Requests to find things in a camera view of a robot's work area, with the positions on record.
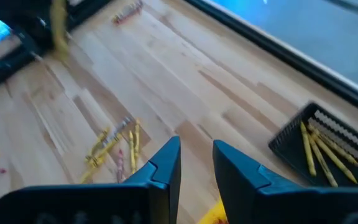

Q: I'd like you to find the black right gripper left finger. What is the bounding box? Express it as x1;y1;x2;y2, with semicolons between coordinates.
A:
0;136;181;224

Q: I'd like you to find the white crayon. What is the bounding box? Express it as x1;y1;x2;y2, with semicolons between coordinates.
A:
103;116;132;147

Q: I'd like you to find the yellow plastic basket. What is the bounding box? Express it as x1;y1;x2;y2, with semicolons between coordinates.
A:
196;195;229;224

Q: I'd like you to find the black plastic basket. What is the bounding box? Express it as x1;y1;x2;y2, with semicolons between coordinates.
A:
267;101;358;189

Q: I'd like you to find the yellow crayon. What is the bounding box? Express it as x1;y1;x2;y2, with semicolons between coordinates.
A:
78;157;106;185
127;129;136;175
314;128;358;166
48;0;71;60
305;123;358;185
306;132;339;189
134;119;142;154
299;121;318;178
88;136;121;169
85;126;111;163

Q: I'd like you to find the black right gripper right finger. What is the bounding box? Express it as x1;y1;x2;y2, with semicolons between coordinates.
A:
212;139;358;224

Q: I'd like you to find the black metal table frame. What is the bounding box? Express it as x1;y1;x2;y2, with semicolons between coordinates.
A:
183;0;358;121

